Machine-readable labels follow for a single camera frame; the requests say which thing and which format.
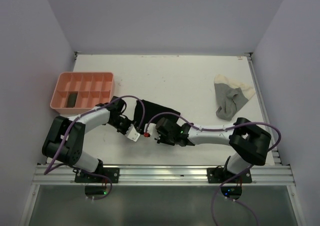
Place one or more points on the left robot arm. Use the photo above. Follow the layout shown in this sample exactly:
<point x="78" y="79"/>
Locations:
<point x="65" y="139"/>

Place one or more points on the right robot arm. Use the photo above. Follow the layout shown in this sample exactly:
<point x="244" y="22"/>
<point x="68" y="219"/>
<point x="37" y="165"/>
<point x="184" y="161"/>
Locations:
<point x="250" y="142"/>

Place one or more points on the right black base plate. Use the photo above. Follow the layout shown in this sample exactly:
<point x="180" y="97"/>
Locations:
<point x="218" y="174"/>

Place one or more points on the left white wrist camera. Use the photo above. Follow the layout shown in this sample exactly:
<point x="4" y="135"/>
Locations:
<point x="132" y="134"/>

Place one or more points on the aluminium mounting rail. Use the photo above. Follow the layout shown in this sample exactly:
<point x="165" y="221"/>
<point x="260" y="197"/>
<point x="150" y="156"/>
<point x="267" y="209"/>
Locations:
<point x="170" y="175"/>

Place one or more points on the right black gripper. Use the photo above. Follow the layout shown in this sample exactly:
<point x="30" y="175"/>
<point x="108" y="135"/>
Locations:
<point x="160" y="139"/>

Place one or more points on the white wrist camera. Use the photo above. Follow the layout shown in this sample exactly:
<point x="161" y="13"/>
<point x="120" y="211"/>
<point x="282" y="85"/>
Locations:
<point x="149" y="130"/>
<point x="132" y="134"/>

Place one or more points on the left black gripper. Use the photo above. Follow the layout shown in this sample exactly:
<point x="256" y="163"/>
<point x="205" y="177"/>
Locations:
<point x="130" y="122"/>

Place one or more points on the pink compartment tray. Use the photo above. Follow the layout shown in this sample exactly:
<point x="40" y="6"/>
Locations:
<point x="92" y="88"/>

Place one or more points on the black underwear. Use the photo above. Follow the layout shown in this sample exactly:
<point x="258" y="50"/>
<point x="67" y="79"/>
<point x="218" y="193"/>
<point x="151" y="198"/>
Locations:
<point x="151" y="109"/>

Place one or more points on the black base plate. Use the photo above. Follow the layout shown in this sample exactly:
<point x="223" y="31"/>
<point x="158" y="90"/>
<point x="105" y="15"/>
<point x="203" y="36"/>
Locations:
<point x="218" y="174"/>
<point x="105" y="175"/>

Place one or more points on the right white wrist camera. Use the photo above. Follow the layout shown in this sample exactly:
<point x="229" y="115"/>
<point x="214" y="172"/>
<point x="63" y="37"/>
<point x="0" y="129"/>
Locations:
<point x="149" y="130"/>

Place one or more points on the grey and cream underwear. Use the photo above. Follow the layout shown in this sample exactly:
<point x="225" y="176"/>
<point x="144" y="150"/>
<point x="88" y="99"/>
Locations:
<point x="231" y="95"/>

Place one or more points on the dark rolled cloth in tray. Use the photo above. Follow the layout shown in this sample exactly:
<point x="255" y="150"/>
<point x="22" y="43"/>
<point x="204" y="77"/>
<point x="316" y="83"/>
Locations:
<point x="71" y="100"/>

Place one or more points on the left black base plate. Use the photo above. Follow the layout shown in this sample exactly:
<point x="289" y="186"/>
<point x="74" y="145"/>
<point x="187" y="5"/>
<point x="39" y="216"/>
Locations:
<point x="105" y="175"/>

